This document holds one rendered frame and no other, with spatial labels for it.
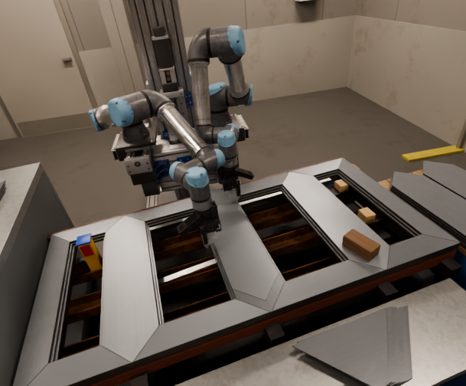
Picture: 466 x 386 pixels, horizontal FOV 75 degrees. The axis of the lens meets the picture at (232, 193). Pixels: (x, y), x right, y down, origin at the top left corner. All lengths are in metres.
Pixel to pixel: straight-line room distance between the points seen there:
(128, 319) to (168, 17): 1.45
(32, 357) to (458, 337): 1.33
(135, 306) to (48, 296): 0.35
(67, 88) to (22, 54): 0.66
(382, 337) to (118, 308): 0.86
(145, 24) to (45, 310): 1.40
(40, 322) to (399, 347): 1.17
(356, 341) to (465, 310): 0.42
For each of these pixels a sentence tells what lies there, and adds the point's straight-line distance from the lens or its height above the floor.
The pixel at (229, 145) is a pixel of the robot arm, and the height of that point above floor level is 1.17.
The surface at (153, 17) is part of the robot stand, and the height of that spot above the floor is 1.61.
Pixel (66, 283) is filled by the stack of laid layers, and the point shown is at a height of 0.83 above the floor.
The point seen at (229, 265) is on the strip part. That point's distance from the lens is 1.18.
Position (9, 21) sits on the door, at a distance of 5.43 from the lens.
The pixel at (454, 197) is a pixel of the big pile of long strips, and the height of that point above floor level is 0.85.
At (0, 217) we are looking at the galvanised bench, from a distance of 1.52.
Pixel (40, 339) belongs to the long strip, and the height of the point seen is 0.85.
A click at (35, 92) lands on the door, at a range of 5.56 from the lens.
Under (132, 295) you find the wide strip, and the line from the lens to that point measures 1.20.
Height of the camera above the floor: 1.73
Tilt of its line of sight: 35 degrees down
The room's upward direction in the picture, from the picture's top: 7 degrees counter-clockwise
